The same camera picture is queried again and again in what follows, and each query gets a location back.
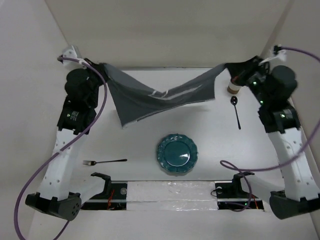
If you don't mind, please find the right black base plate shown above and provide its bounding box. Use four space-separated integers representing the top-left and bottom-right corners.
210 180 265 211

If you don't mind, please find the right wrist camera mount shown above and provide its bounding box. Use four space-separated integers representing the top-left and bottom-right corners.
258 44 287 66

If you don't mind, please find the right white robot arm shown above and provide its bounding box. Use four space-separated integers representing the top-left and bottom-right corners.
225 57 320 220

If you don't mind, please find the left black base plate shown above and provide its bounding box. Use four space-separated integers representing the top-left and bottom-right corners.
81 181 128 211

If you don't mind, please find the brown paper cup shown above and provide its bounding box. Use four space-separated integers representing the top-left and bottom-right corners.
227 81 242 95

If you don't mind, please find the black spoon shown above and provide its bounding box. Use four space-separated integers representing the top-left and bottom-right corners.
230 95 242 130

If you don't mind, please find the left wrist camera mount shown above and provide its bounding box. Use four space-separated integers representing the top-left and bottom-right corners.
60 45 82 68

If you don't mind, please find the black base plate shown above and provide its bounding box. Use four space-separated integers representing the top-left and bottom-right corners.
210 180 265 211
81 181 128 211

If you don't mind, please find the grey cloth placemat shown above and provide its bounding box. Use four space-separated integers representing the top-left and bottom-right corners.
104 63 225 128

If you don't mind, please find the silver fork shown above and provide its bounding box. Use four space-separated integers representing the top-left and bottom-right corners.
82 159 128 166

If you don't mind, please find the purple cable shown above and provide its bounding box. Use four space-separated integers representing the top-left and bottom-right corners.
219 46 320 211
13 56 109 240

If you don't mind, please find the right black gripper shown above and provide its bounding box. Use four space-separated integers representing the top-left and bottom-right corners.
227 55 271 106

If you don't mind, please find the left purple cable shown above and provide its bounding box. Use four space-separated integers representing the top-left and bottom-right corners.
13 56 109 240

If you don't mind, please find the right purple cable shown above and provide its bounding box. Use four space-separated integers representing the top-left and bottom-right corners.
219 46 320 211

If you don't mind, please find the teal ceramic plate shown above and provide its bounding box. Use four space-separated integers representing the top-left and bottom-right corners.
156 133 199 175

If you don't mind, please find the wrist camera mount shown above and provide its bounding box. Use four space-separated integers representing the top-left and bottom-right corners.
258 44 287 66
60 45 82 68

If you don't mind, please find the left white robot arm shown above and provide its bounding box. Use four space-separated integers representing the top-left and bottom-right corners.
25 56 112 222

